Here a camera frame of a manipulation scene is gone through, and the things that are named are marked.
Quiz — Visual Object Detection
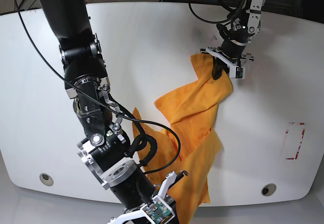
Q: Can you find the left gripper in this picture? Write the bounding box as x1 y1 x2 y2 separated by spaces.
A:
199 39 254 80

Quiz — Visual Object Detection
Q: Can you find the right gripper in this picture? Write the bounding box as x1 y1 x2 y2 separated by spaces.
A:
108 170 188 223

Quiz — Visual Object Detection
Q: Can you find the yellow t-shirt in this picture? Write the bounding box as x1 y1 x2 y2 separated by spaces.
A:
148 54 233 223

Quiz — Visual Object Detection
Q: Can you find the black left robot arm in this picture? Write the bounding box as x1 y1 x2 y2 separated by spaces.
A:
200 0 265 80

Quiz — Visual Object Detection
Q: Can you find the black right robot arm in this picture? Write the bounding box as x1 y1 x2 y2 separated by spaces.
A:
39 0 187 223

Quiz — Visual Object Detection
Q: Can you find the left table grommet hole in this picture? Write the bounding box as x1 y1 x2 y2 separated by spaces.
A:
39 173 54 187

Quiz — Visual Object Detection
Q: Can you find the table grommet hole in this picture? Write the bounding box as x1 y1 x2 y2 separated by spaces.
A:
39 173 54 187
261 183 276 197

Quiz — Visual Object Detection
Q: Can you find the red tape rectangle marking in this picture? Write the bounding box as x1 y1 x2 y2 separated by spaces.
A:
281 122 306 160

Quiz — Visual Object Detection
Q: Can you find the right table grommet hole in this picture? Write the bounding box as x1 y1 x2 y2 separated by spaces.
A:
261 183 276 197

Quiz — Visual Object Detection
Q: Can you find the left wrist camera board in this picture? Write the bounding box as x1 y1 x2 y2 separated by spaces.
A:
235 66 245 79

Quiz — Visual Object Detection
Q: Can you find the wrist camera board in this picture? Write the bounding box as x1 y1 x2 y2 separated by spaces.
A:
141 196 176 224
235 66 245 79

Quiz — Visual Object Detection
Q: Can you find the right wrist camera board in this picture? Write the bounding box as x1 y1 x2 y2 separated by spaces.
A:
141 196 176 224

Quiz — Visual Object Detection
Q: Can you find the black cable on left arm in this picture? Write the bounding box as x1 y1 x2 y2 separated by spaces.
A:
188 0 250 25

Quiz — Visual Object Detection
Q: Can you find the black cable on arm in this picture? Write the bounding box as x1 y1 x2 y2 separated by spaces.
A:
15 0 182 171
188 0 250 25

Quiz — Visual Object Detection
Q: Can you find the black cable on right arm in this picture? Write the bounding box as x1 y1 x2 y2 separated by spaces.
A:
15 0 182 171

